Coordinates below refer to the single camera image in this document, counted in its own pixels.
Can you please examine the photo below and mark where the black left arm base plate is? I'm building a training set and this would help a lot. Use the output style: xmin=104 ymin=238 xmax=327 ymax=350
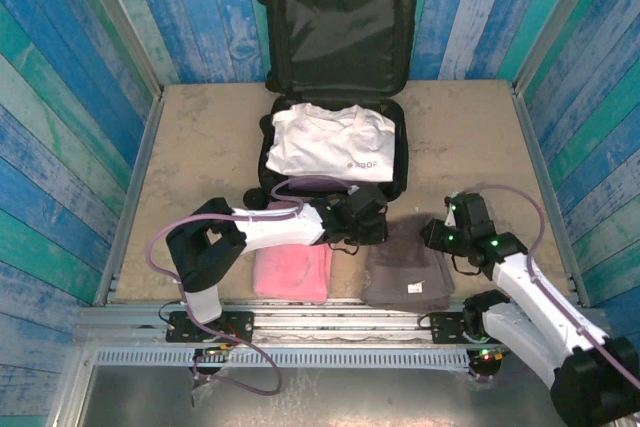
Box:
xmin=166 ymin=310 xmax=256 ymax=344

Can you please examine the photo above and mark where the steel sheet tray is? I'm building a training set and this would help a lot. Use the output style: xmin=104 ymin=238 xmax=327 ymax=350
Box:
xmin=47 ymin=346 xmax=626 ymax=427

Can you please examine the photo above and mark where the aluminium table side rail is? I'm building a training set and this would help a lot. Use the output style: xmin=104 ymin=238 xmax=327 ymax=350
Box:
xmin=509 ymin=81 xmax=592 ymax=308
xmin=93 ymin=89 xmax=167 ymax=307

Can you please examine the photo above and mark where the grey towel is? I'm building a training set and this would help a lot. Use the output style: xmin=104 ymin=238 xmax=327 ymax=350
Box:
xmin=359 ymin=216 xmax=457 ymax=314

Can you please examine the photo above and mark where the white XDOF t-shirt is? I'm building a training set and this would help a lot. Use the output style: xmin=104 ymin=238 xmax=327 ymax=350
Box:
xmin=264 ymin=102 xmax=397 ymax=183

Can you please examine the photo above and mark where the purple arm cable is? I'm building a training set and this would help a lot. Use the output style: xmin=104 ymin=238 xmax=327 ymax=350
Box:
xmin=146 ymin=174 xmax=359 ymax=396
xmin=462 ymin=182 xmax=640 ymax=393

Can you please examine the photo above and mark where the small controller board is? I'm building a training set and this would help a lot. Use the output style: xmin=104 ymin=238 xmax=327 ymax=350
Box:
xmin=474 ymin=346 xmax=507 ymax=364
xmin=193 ymin=344 xmax=237 ymax=364

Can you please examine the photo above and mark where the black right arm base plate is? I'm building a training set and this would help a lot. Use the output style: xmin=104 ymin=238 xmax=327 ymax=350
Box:
xmin=428 ymin=310 xmax=476 ymax=345

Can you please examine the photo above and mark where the aluminium corner post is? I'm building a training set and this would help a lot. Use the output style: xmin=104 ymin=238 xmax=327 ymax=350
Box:
xmin=69 ymin=0 xmax=166 ymax=98
xmin=512 ymin=0 xmax=614 ymax=93

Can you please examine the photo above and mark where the aluminium rail frame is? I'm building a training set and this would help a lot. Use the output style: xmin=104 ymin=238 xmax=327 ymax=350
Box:
xmin=74 ymin=296 xmax=609 ymax=348

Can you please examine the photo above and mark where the white hard-shell wheeled suitcase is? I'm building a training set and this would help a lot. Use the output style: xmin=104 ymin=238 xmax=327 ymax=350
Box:
xmin=243 ymin=0 xmax=419 ymax=211

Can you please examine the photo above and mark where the pink towel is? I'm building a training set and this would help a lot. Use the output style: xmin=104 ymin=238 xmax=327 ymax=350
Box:
xmin=252 ymin=200 xmax=335 ymax=304

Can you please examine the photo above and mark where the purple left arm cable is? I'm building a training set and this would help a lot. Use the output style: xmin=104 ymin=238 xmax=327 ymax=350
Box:
xmin=146 ymin=174 xmax=359 ymax=396

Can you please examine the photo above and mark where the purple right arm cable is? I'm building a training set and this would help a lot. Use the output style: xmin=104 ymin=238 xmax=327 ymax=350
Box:
xmin=462 ymin=182 xmax=640 ymax=393

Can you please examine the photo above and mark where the grey slotted cable duct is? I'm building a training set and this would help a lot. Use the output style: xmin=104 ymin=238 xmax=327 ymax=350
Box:
xmin=92 ymin=348 xmax=474 ymax=374

